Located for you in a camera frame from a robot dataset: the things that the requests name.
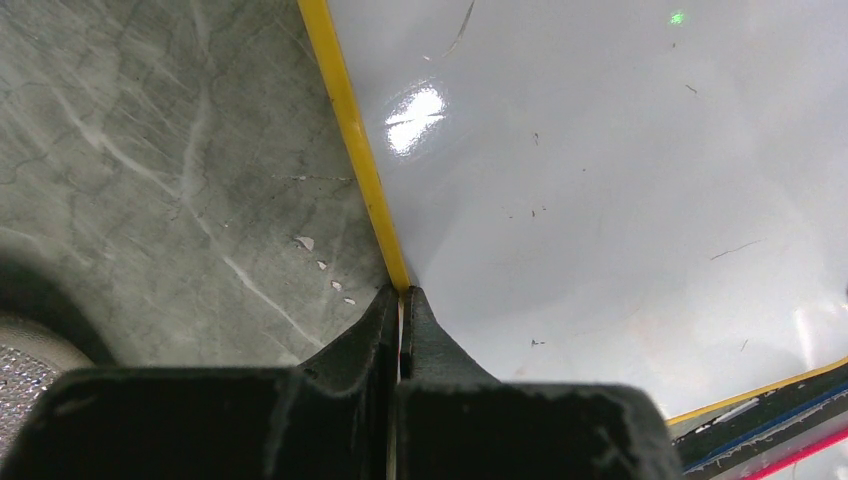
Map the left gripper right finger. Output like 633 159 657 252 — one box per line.
396 287 683 479

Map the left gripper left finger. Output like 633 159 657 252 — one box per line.
1 286 399 479

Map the yellow framed whiteboard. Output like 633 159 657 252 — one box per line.
299 1 847 422

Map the grey scrubbing pad left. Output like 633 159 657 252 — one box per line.
1 313 93 456

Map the red white tray edge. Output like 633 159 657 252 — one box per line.
743 428 847 480

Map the black aluminium base frame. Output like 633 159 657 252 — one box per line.
672 365 847 479

